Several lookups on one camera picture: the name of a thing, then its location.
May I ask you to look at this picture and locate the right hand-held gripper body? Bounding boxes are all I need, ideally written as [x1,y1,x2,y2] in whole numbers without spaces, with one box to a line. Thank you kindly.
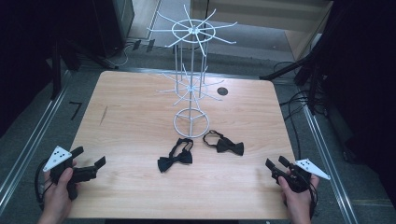
[271,158,332,194]

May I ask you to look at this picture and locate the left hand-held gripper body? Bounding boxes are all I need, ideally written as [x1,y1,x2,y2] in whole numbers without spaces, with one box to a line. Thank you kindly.
[43,145,98,201]

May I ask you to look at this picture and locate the black bow tie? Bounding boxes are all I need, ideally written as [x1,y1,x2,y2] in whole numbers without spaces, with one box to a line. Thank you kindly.
[157,137,194,174]
[203,130,245,157]

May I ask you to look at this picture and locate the white wire display rack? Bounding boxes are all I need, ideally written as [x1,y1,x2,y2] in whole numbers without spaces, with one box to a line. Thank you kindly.
[146,4,238,139]

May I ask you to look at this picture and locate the person's right hand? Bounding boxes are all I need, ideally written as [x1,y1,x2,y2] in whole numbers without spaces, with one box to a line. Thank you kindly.
[278,175,320,218]

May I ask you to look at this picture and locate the person's left hand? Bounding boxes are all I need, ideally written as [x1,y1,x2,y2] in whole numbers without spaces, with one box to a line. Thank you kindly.
[43,167,80,217]

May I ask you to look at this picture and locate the black metal stand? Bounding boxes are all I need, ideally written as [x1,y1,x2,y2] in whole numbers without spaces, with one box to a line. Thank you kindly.
[259,31,334,116]
[49,34,120,101]

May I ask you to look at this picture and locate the light wooden bench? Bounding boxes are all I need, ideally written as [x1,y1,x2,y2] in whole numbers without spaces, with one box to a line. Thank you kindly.
[190,0,334,62]

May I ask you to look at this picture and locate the dark cabinet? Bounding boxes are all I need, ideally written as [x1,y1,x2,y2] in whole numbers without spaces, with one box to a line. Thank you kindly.
[92,0,135,59]

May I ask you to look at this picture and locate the aluminium floor rail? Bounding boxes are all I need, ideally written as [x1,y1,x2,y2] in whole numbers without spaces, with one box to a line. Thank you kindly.
[302,105,360,224]
[0,70,73,216]

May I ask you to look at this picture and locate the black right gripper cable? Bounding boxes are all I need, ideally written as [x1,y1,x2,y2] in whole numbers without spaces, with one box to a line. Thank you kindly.
[307,181,319,217]

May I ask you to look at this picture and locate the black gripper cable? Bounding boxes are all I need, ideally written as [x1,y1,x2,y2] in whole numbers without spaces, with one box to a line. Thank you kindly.
[34,158,54,211]
[307,181,319,217]

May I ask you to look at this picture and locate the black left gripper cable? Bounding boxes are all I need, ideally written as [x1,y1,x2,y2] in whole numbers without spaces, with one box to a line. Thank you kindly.
[34,158,54,211]

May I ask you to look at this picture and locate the black floor cables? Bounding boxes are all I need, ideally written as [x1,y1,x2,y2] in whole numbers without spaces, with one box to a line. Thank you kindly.
[273,60,329,161]

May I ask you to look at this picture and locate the white floor cable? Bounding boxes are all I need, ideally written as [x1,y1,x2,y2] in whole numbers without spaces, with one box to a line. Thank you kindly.
[112,42,131,68]

